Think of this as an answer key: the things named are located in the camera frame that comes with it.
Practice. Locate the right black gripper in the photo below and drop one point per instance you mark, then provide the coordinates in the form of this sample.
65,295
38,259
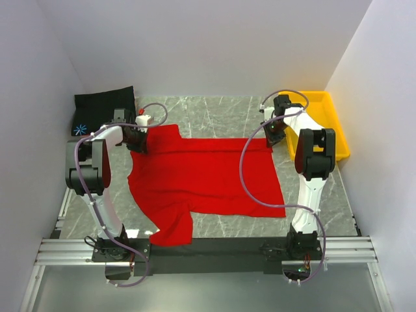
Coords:
268,135

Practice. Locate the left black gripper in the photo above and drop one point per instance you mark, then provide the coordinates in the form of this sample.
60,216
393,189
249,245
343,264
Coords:
142,147

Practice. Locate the red t shirt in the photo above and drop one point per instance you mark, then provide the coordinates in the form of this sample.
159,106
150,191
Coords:
223,176

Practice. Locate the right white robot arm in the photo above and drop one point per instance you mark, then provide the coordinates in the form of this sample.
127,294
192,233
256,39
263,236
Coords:
314,161

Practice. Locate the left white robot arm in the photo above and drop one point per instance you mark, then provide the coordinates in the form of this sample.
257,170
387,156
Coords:
88,173

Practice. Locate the folded black t shirt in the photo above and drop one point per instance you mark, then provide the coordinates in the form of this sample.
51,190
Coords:
93,110

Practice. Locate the yellow plastic bin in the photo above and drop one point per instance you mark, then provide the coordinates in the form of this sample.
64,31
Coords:
322,110

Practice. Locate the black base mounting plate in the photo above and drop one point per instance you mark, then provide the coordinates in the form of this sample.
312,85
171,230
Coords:
205,256

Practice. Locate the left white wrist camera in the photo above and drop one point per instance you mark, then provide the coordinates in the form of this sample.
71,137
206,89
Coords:
144,121

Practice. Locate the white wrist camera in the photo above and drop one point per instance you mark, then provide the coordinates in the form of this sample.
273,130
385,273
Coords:
144,121
267,112

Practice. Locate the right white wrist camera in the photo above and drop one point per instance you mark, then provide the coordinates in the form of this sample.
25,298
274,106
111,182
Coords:
267,112

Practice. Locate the aluminium frame rail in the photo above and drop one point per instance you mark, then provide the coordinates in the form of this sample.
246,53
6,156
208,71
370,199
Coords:
71,252

